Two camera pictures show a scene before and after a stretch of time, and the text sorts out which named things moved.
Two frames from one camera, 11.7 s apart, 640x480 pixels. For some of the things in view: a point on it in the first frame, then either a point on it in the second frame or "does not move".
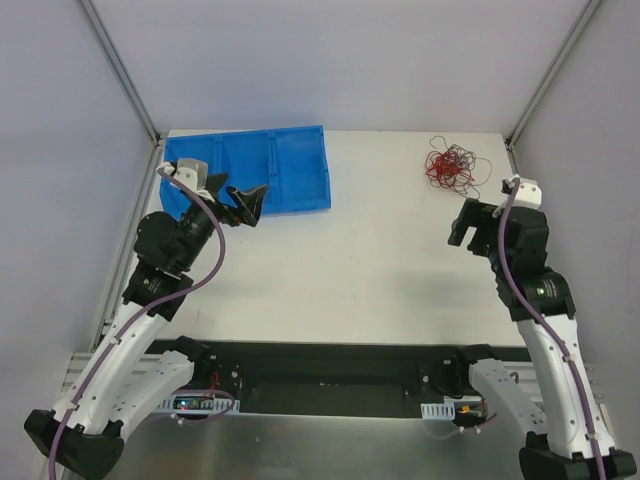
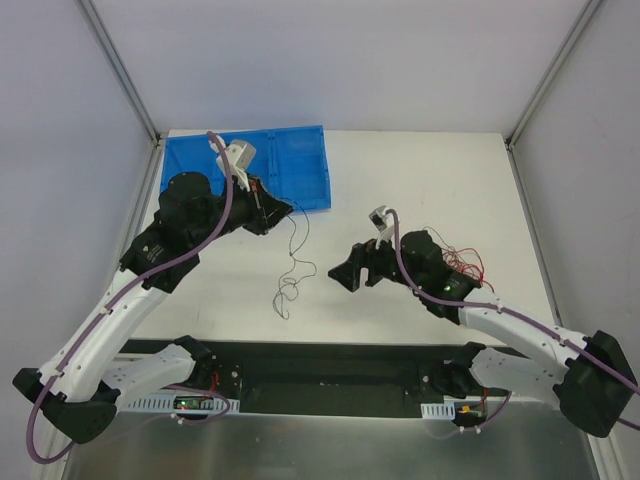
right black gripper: x=480 y=220 → x=368 y=267
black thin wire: x=451 y=166 → x=292 y=237
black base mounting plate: x=344 y=377 does not move
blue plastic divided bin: x=291 y=162 does not move
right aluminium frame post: x=588 y=10 does not move
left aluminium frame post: x=122 y=72 does not move
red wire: x=444 y=170 → x=467 y=260
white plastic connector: x=529 y=193 → x=383 y=221
